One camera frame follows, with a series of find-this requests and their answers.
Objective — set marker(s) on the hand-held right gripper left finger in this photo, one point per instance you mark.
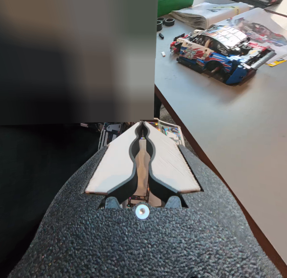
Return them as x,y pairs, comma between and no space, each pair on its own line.
109,166

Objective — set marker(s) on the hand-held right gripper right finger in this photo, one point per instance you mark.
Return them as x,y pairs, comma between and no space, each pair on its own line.
172,168

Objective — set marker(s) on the holographic sticker sheet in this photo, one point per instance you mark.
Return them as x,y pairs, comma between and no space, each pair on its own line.
170,131

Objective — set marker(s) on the black straight beam piece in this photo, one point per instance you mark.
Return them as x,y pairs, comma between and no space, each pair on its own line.
161,35

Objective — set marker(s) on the instruction booklet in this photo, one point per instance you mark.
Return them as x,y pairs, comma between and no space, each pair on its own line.
201,13

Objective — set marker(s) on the green plastic bin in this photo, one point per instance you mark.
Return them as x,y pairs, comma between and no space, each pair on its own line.
174,2

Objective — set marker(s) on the person's black-clothed body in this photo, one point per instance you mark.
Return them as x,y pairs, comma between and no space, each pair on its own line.
33,181

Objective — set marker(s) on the toy brick race car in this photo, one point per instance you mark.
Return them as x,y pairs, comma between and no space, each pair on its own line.
224,56

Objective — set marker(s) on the black rubber toy tire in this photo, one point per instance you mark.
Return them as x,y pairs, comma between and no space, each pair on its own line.
160,19
159,27
169,22

